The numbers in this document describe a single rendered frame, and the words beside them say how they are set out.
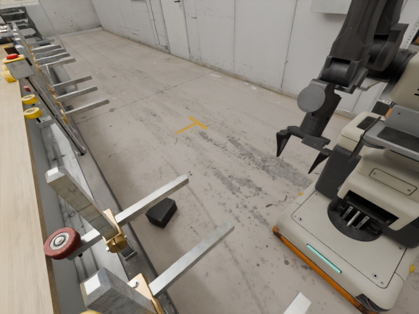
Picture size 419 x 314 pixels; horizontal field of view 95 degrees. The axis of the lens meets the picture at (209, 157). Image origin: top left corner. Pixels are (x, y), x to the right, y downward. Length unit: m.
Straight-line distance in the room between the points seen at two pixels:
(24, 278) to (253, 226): 1.28
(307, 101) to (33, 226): 0.82
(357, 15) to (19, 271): 0.95
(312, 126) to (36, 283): 0.77
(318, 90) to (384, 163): 0.48
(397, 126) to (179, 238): 1.36
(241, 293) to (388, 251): 0.83
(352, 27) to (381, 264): 1.16
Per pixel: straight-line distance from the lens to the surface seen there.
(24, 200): 0.91
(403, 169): 0.90
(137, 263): 0.80
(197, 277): 1.46
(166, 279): 0.60
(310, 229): 1.34
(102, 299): 0.37
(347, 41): 0.54
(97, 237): 0.73
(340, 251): 1.35
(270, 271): 1.49
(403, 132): 0.78
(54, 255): 0.70
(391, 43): 0.65
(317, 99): 0.48
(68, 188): 0.52
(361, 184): 0.92
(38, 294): 0.67
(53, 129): 1.94
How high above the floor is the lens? 1.41
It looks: 44 degrees down
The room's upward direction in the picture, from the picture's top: 6 degrees counter-clockwise
